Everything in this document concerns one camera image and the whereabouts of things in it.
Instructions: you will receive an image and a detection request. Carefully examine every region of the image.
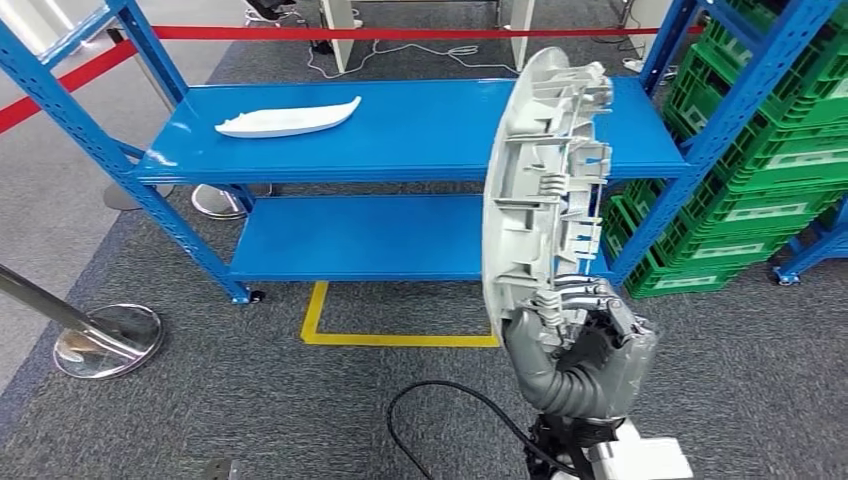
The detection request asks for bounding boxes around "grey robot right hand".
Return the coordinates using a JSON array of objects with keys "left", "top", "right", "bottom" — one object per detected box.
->
[{"left": 500, "top": 278, "right": 660, "bottom": 420}]

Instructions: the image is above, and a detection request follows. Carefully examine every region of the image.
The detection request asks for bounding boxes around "silver wheel hubcap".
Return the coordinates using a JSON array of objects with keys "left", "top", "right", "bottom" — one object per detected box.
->
[{"left": 481, "top": 46, "right": 615, "bottom": 346}]

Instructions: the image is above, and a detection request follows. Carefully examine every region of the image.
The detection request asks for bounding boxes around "blue metal shelf rack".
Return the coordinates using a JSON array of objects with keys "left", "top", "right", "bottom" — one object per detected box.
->
[
  {"left": 0, "top": 0, "right": 848, "bottom": 306},
  {"left": 773, "top": 198, "right": 848, "bottom": 286}
]

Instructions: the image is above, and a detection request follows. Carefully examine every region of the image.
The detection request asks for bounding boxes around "white plastic car part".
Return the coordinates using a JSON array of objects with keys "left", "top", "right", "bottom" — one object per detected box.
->
[{"left": 213, "top": 95, "right": 363, "bottom": 140}]

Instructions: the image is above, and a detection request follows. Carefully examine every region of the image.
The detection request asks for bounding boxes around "green plastic crate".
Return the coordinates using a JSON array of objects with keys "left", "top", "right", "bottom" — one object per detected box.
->
[
  {"left": 664, "top": 42, "right": 848, "bottom": 134},
  {"left": 695, "top": 0, "right": 848, "bottom": 74},
  {"left": 622, "top": 254, "right": 753, "bottom": 301},
  {"left": 599, "top": 175, "right": 846, "bottom": 233},
  {"left": 712, "top": 125, "right": 848, "bottom": 193},
  {"left": 604, "top": 198, "right": 800, "bottom": 270}
]

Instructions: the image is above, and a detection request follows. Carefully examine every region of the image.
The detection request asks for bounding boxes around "yellow tape square outline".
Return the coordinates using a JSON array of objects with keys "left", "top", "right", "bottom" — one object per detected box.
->
[{"left": 299, "top": 281, "right": 501, "bottom": 349}]

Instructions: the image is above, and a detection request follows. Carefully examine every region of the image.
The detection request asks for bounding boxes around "white desk with panel legs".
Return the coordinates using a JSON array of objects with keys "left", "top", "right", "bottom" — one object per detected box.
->
[
  {"left": 319, "top": 0, "right": 537, "bottom": 74},
  {"left": 622, "top": 0, "right": 674, "bottom": 61}
]

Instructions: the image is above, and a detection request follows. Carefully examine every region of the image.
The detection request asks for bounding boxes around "long red barrier belt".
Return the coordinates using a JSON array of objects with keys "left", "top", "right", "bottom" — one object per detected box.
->
[{"left": 150, "top": 25, "right": 705, "bottom": 42}]

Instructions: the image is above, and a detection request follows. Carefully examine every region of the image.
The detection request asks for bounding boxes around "dark grey robot left leg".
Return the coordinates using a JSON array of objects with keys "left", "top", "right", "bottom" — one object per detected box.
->
[{"left": 201, "top": 457, "right": 243, "bottom": 480}]

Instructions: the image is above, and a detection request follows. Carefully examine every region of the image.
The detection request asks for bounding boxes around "office chair chrome base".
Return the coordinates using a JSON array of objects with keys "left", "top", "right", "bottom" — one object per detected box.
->
[{"left": 243, "top": 0, "right": 299, "bottom": 24}]

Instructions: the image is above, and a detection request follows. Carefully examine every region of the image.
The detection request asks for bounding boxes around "chrome stanchion with mirror base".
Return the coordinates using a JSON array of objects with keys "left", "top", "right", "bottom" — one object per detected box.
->
[{"left": 0, "top": 263, "right": 165, "bottom": 381}]

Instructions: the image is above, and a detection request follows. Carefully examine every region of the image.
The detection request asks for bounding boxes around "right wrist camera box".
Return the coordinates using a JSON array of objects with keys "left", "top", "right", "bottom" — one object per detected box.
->
[{"left": 586, "top": 420, "right": 695, "bottom": 480}]

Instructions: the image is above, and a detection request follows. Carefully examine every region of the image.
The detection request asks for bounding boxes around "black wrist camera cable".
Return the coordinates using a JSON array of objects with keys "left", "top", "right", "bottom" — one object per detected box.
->
[{"left": 386, "top": 380, "right": 578, "bottom": 480}]

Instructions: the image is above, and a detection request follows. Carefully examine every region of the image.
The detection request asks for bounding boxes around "belt stanchion post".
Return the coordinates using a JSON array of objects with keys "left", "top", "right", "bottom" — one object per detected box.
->
[{"left": 105, "top": 26, "right": 250, "bottom": 221}]

